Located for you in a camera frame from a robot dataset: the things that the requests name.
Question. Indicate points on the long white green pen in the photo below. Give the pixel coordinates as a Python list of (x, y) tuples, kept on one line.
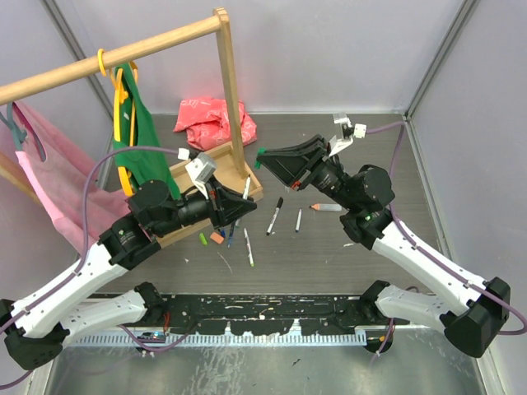
[(244, 196)]

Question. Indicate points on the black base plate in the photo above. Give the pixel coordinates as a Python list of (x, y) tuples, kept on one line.
[(261, 315)]

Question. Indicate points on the blue pen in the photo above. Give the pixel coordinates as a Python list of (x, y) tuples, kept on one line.
[(231, 234)]

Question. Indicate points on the white pen black tip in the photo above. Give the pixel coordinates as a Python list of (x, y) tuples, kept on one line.
[(273, 220)]

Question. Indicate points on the pink shirt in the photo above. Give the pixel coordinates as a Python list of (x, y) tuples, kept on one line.
[(57, 170)]

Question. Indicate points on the grey blue hanger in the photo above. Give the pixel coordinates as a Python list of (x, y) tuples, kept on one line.
[(20, 131)]

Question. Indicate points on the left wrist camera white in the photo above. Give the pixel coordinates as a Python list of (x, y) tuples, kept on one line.
[(200, 169)]

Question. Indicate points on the yellow plastic hanger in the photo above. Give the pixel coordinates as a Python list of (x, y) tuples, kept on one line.
[(121, 94)]

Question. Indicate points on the short white pen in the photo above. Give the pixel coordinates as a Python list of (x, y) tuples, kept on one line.
[(298, 220)]

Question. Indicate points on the green tank top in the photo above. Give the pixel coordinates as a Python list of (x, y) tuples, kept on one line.
[(144, 165)]

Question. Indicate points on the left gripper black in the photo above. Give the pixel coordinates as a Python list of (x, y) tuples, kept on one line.
[(225, 206)]

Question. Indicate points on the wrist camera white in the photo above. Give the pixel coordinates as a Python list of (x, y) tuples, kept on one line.
[(200, 169), (347, 133)]

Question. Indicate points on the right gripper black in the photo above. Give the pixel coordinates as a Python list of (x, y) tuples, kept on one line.
[(299, 164)]

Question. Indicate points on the red patterned cloth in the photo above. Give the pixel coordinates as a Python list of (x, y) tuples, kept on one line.
[(205, 122)]

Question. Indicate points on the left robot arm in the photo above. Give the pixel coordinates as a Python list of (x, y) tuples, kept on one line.
[(39, 326)]

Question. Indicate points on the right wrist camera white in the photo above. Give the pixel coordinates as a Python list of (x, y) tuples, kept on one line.
[(347, 133)]

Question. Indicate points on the light green pen cap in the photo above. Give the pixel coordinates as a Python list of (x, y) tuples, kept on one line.
[(203, 239)]

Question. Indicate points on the white pen green tip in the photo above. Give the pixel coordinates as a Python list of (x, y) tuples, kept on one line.
[(248, 247)]

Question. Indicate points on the white cable duct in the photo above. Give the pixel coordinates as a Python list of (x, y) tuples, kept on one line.
[(293, 338)]

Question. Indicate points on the grey pencil orange tip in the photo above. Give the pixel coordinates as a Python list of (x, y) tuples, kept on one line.
[(326, 207)]

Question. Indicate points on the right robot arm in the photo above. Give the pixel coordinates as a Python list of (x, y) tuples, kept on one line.
[(468, 309)]

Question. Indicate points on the orange eraser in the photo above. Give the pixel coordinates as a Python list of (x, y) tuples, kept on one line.
[(217, 238)]

